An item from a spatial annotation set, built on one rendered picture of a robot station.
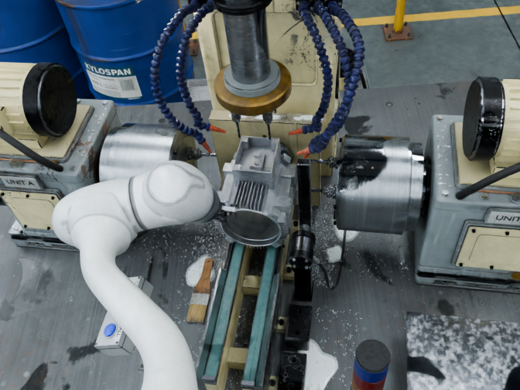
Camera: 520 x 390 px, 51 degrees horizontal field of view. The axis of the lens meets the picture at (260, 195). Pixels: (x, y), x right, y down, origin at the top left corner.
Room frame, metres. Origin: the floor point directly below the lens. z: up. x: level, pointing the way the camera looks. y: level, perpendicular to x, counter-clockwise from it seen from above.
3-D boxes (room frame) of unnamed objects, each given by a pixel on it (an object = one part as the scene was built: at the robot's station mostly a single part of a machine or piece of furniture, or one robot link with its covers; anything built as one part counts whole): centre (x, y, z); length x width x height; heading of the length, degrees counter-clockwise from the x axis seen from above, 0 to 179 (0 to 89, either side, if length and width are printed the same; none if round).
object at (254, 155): (0.95, 0.00, 1.11); 0.12 x 0.11 x 0.07; 164
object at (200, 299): (0.78, 0.20, 0.80); 0.21 x 0.05 x 0.01; 166
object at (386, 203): (0.88, -0.33, 1.04); 0.41 x 0.25 x 0.25; 75
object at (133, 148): (1.06, 0.33, 1.04); 0.37 x 0.25 x 0.25; 75
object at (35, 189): (1.12, 0.57, 0.99); 0.35 x 0.31 x 0.37; 75
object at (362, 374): (0.36, -0.16, 1.19); 0.06 x 0.06 x 0.04
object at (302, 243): (0.90, -0.17, 0.92); 0.45 x 0.13 x 0.24; 165
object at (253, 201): (0.91, 0.01, 1.02); 0.20 x 0.19 x 0.19; 164
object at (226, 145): (1.11, -0.05, 0.97); 0.30 x 0.11 x 0.34; 75
